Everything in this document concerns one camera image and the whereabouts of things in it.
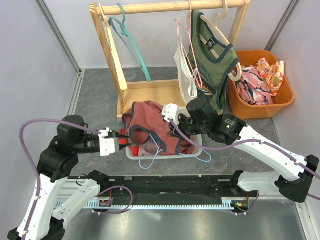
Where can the orange floral cloth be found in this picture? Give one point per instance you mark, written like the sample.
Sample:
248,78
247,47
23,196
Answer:
273,75

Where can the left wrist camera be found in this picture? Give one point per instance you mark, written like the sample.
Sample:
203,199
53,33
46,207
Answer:
107,143

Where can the rust red tank top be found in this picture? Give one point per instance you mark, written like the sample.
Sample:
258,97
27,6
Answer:
145,118

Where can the orange plastic bin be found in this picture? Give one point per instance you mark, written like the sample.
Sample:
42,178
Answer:
245,111

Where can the pink patterned cloth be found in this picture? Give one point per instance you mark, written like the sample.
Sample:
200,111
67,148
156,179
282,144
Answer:
252,89

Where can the slotted cable duct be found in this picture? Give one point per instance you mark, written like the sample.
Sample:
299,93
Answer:
96,204

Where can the white tank top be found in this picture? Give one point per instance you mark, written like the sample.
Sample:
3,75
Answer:
186,81

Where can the mauve pink tank top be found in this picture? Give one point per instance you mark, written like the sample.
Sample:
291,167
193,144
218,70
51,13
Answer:
148,149

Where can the beige wooden hanger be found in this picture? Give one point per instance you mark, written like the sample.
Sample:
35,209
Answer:
116,64

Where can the light blue hanger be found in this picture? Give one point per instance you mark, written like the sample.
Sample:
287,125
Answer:
155,155

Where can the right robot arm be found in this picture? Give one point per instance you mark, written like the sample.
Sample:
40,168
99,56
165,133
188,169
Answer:
292,174

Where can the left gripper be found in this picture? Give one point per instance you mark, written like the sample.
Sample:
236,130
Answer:
115,133

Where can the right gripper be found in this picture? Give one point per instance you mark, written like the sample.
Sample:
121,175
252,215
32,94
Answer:
174,132

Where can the wooden hanger right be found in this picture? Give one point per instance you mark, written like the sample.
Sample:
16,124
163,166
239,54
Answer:
215,24

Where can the wooden clothes rack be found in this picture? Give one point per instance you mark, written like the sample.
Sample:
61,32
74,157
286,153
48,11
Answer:
160,91

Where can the teal plastic hanger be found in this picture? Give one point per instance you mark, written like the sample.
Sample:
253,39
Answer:
123,33

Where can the white plastic basket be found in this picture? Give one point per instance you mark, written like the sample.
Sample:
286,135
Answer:
196,151

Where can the green printed tank top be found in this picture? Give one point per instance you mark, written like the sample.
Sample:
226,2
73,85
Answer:
215,61

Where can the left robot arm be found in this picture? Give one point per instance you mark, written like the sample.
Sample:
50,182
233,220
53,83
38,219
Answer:
42,220

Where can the pink wire hanger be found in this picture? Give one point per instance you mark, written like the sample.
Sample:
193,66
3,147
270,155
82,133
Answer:
195,71

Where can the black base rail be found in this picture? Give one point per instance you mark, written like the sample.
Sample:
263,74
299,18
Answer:
181,189

